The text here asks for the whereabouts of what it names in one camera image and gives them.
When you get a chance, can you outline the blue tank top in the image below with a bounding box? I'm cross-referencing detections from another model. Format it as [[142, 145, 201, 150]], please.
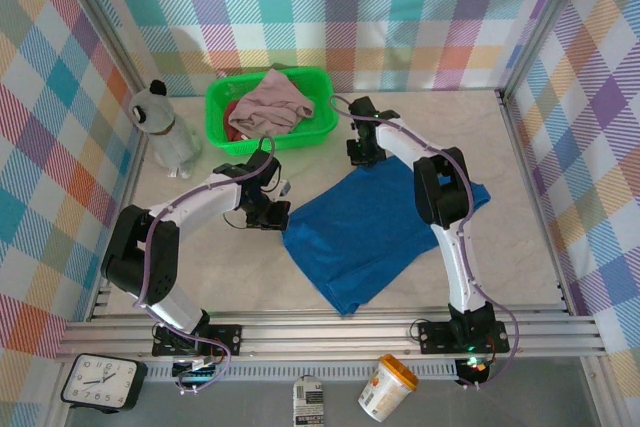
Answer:
[[282, 154, 494, 318]]

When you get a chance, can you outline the pink tank top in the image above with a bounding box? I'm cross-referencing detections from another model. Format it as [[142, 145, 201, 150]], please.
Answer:
[[227, 68, 316, 139]]

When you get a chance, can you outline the red tank top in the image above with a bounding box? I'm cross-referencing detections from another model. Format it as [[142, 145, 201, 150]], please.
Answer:
[[222, 77, 306, 142]]

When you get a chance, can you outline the green plastic basket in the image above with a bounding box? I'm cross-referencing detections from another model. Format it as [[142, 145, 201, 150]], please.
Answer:
[[204, 65, 341, 157]]

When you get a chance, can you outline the grey plush animal toy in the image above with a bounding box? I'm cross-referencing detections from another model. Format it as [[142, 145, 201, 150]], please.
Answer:
[[128, 79, 204, 179]]

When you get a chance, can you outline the black and white carton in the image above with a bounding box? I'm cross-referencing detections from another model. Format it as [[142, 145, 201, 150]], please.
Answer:
[[291, 375, 326, 427]]

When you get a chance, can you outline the white cup with orange lid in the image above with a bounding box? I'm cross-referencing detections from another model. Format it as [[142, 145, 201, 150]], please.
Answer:
[[356, 353, 419, 423]]

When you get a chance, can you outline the black alarm clock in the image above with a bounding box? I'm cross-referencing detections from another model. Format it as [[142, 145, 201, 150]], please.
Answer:
[[59, 352, 149, 413]]

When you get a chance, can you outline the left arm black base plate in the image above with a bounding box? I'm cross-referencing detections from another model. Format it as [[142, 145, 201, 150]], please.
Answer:
[[151, 322, 245, 359]]

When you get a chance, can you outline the aluminium cross rail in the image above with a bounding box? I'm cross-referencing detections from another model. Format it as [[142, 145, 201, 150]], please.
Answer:
[[54, 307, 609, 363]]

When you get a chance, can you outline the aluminium side rail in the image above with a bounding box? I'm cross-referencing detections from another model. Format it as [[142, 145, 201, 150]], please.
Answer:
[[497, 90, 576, 318], [87, 91, 154, 322]]

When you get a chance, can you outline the slotted grey cable duct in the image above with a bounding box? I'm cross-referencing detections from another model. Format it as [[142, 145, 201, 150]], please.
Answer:
[[142, 360, 464, 382]]

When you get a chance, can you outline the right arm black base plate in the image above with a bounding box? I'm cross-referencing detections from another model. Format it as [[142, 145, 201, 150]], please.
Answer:
[[416, 319, 512, 356]]

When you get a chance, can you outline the aluminium corner post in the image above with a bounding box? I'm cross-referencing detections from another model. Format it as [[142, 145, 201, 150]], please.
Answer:
[[499, 0, 601, 101], [52, 0, 151, 98]]

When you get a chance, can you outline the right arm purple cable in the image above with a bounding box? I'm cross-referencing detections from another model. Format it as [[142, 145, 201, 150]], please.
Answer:
[[328, 94, 521, 391]]

